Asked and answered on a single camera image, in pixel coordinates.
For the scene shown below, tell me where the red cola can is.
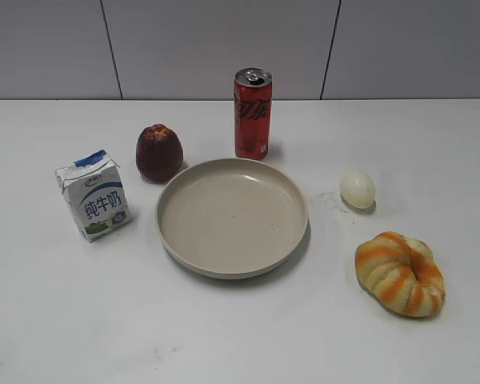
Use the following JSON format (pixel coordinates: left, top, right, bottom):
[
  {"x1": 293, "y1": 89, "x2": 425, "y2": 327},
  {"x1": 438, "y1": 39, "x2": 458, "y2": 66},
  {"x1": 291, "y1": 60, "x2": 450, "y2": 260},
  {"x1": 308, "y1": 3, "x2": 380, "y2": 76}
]
[{"x1": 234, "y1": 67, "x2": 273, "y2": 160}]

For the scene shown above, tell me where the orange striped bread ring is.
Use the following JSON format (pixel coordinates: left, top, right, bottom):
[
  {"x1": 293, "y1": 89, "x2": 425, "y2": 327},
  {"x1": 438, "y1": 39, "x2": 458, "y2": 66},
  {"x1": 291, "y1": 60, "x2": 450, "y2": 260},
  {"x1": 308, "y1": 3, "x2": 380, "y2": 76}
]
[{"x1": 354, "y1": 230, "x2": 447, "y2": 318}]

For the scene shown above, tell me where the beige round plate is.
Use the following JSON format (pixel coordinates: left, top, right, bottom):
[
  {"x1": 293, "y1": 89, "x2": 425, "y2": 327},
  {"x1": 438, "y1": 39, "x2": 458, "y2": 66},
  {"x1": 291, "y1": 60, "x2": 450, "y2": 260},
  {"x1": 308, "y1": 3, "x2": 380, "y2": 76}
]
[{"x1": 155, "y1": 158, "x2": 310, "y2": 280}]

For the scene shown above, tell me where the dark red apple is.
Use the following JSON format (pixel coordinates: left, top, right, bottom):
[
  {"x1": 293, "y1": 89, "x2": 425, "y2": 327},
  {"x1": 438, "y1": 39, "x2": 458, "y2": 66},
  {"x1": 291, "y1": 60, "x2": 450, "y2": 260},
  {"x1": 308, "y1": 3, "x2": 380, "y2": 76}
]
[{"x1": 136, "y1": 123, "x2": 183, "y2": 183}]

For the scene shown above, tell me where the white peeled egg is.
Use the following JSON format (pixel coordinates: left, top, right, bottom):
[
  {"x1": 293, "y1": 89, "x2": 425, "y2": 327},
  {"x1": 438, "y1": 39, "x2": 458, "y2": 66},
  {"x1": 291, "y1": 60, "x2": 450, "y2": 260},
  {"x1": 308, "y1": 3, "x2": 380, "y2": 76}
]
[{"x1": 340, "y1": 170, "x2": 376, "y2": 210}]

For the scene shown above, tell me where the white blue milk carton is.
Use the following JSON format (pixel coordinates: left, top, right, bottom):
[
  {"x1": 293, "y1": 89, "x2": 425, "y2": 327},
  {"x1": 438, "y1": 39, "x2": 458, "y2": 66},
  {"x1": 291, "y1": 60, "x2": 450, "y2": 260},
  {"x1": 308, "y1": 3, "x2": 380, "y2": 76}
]
[{"x1": 55, "y1": 150, "x2": 131, "y2": 242}]

